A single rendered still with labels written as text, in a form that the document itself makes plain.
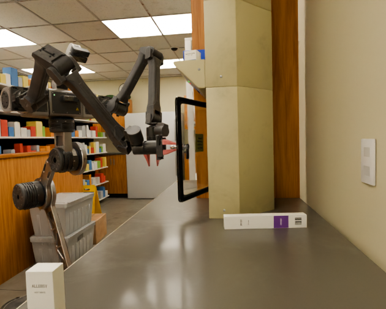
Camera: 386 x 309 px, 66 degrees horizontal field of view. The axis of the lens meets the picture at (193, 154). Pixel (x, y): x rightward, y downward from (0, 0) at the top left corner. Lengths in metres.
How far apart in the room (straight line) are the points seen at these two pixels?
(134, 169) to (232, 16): 5.38
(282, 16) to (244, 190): 0.84
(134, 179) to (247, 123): 5.34
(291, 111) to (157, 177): 4.94
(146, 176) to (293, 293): 5.72
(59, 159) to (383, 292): 1.56
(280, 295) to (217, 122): 0.63
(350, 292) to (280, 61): 1.08
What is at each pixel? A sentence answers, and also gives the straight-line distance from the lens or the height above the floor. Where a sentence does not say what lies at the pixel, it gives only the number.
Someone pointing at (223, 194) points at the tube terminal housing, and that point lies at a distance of 1.08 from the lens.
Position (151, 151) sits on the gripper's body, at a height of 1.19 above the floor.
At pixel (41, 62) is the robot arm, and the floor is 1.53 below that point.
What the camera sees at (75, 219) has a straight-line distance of 3.30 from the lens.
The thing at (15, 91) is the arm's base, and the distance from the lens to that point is 1.70.
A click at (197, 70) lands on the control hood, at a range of 1.09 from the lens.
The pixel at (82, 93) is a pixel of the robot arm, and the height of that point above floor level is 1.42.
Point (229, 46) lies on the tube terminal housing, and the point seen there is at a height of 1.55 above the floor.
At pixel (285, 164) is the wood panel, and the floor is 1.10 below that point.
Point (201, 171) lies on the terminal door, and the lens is 1.28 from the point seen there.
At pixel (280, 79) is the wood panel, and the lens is 1.47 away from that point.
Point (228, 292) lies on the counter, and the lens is 0.62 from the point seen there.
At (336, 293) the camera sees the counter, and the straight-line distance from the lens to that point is 0.65.
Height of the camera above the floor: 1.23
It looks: 3 degrees down
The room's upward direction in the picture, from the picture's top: 2 degrees counter-clockwise
